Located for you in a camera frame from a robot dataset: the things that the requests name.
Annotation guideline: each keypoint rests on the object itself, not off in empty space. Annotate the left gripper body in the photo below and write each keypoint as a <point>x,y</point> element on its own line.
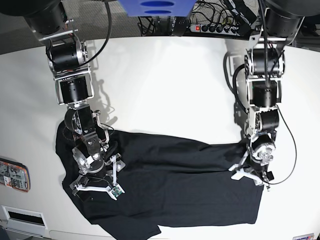
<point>259,174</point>

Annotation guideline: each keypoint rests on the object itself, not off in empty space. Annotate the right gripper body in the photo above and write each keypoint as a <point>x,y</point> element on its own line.
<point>83,185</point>

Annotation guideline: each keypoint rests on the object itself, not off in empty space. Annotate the black T-shirt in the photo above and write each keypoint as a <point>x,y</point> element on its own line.
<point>168,181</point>

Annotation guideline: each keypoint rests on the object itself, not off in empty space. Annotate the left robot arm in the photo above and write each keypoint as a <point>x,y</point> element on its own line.
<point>257,83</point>

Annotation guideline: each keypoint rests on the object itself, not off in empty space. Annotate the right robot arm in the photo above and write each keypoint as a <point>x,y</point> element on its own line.
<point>68,59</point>

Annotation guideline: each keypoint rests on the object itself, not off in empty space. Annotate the red white sticker label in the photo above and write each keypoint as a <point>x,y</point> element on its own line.
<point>309,236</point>

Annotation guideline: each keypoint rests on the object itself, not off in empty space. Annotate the white power strip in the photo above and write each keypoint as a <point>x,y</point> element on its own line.
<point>219,29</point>

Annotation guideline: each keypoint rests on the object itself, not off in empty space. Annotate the black power adapter brick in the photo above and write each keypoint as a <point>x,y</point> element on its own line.
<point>179,26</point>

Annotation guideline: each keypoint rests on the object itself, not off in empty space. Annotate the blue plastic box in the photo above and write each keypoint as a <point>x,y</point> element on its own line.
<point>153,8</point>

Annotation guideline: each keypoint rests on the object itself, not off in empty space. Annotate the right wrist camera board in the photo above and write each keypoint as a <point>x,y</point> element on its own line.
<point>116,191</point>

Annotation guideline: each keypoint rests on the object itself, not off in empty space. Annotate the white table cable grommet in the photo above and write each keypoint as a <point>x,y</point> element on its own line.
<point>15,216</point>

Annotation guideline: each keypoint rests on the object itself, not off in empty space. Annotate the aluminium frame profile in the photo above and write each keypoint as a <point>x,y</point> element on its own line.
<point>308,36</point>

